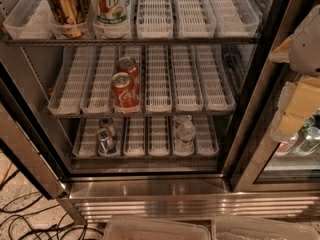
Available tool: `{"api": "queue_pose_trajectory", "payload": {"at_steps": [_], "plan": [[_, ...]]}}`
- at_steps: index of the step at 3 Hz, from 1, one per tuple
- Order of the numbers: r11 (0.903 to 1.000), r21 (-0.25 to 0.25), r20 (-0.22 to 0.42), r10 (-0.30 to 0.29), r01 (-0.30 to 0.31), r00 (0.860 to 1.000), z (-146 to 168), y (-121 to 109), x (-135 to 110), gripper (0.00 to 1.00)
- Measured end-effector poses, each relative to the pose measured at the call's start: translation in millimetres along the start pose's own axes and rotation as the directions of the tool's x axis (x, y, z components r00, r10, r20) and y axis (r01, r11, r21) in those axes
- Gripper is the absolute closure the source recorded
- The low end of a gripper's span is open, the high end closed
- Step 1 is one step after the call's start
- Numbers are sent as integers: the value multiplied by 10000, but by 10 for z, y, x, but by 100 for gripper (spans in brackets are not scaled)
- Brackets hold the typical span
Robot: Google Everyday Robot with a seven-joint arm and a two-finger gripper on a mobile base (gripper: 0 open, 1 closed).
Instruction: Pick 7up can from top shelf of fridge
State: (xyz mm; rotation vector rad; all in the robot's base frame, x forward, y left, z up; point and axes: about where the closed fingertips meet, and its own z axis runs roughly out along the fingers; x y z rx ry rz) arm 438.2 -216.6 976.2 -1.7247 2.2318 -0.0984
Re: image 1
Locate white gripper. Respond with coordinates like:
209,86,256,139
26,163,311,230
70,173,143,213
269,5,320,142

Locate white 7up can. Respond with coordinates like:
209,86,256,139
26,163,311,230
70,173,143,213
93,0,127,25

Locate red can behind glass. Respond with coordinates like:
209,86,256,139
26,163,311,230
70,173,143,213
275,134,298,156

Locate right glass fridge door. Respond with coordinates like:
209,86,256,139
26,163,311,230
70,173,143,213
230,0,319,192

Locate rear red cola can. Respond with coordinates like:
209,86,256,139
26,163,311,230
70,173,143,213
116,56,139,84

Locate red cola can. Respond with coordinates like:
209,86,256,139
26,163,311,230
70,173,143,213
111,72,138,109
116,56,139,84

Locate front red cola can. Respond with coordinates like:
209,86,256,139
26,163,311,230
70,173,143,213
111,72,138,109

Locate rear blue silver can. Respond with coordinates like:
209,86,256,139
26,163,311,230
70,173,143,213
99,117,116,136

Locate blue silver can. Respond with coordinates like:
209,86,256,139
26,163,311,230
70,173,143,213
99,117,116,136
96,128,115,154

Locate front blue silver can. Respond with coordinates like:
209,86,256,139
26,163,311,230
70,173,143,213
96,128,115,154

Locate gold drink can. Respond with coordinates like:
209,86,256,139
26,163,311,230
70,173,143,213
47,0,90,38

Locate left fridge door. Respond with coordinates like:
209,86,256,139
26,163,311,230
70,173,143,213
0,35,71,199

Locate green bottle behind glass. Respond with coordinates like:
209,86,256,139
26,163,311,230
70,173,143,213
295,116,320,156

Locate clear water bottle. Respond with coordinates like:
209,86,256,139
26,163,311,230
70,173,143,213
174,120,196,156

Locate right clear plastic bin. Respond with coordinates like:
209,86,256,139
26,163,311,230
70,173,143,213
212,216,320,240

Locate clear plastic bin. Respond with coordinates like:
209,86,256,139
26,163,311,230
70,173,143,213
212,216,320,240
102,215,211,240

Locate left clear plastic bin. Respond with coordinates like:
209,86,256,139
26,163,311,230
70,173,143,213
102,215,211,240

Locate top wire shelf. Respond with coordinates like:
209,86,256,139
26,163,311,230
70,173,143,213
4,37,260,46

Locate wire shelf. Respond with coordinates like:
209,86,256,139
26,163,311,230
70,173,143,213
4,37,260,46
44,111,234,119
71,154,217,161

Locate middle wire shelf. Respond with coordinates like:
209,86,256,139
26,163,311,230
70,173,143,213
44,111,234,119

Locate bottom wire shelf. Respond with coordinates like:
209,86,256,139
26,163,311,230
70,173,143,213
71,154,217,161

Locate orange floor cable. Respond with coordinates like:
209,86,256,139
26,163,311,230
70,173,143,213
0,161,14,186

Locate black floor cables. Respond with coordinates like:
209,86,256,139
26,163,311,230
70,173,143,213
0,169,104,240

